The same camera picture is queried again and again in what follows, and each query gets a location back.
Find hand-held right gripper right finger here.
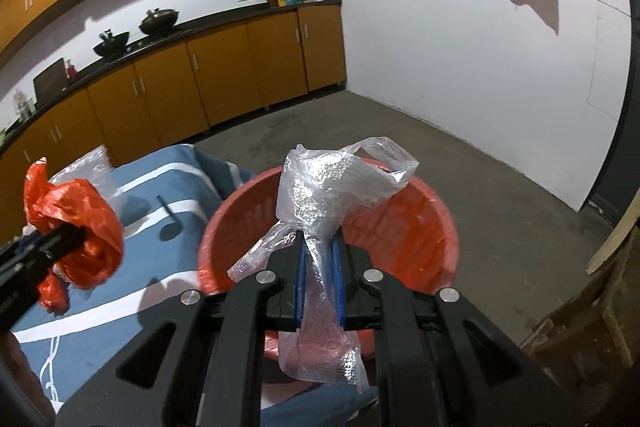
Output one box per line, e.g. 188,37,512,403
332,237,587,427

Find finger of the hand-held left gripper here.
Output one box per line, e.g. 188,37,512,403
0,224,89,331

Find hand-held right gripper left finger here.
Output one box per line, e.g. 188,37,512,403
54,229,307,427

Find red plastic bag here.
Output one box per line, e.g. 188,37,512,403
24,157,125,315

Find red plastic basin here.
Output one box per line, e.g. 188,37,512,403
197,159,458,363

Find clear bubble wrap bag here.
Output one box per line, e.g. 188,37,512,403
227,138,421,395

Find person's left forearm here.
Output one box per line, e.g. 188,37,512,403
0,333,57,427

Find blue white-striped table cloth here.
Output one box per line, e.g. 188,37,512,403
10,143,381,427

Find glass jar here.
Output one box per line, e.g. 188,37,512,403
12,89,32,120

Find dark flat board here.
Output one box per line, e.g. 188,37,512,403
33,57,69,104

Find orange lower kitchen cabinets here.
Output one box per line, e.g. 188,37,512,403
0,4,347,245

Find black open wok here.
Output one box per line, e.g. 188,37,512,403
93,29,131,58

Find wooden chair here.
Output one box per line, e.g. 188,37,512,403
520,213,640,388

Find black kitchen countertop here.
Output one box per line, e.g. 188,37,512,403
0,0,343,154

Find black wok with lid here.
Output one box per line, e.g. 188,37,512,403
138,8,180,36

